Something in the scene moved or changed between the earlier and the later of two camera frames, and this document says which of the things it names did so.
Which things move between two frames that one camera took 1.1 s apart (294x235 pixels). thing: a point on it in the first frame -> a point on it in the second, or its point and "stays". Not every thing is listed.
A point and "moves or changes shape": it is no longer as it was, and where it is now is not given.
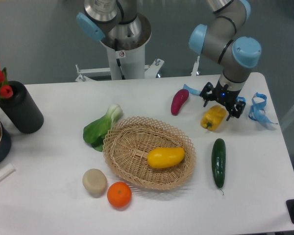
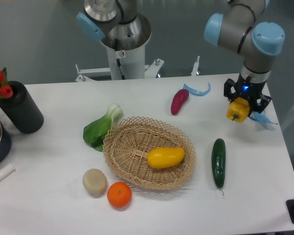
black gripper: x=225 y=95 -> x=248 y=89
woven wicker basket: x=127 y=146 stays
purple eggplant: x=180 y=97 stays
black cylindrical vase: x=20 y=109 stays
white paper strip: x=0 y=176 stays
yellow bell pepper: x=212 y=117 moves or changes shape
